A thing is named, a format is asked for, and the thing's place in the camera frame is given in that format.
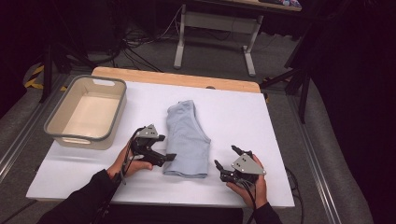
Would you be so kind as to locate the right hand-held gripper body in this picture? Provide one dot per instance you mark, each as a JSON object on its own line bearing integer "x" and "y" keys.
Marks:
{"x": 246, "y": 169}

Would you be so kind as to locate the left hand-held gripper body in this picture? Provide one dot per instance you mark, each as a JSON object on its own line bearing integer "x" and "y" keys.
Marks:
{"x": 144, "y": 146}

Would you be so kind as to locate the light blue tank top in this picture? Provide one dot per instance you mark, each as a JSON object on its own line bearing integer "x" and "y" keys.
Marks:
{"x": 186, "y": 140}

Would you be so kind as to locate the beige basket with grey rim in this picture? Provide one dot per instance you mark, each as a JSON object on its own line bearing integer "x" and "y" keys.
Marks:
{"x": 84, "y": 115}

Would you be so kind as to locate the person's left hand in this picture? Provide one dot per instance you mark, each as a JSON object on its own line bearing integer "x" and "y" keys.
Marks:
{"x": 130, "y": 166}

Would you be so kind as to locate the person's right hand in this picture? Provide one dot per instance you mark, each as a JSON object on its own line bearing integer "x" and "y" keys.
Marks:
{"x": 257, "y": 193}

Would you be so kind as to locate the white foam board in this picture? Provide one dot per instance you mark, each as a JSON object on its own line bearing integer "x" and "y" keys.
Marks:
{"x": 236, "y": 118}

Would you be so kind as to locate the person's black clothing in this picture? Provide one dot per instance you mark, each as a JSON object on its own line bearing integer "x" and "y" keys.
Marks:
{"x": 171, "y": 216}

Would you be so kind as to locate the black metal stand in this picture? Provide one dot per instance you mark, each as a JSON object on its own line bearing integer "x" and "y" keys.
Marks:
{"x": 303, "y": 93}

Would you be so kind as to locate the black tripod stand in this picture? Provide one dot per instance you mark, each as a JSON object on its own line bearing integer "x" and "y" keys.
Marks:
{"x": 48, "y": 71}

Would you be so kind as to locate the yellow black hazard tape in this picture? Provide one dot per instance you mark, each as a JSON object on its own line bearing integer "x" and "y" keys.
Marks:
{"x": 37, "y": 71}

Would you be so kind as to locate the colourful item on desk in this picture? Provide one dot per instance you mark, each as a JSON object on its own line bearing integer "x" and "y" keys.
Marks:
{"x": 288, "y": 3}

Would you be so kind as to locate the aluminium floor rail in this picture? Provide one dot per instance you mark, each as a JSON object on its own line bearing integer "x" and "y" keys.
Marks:
{"x": 314, "y": 161}
{"x": 18, "y": 146}

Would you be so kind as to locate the white desk frame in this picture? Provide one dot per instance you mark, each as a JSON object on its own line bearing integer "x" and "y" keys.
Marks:
{"x": 218, "y": 21}

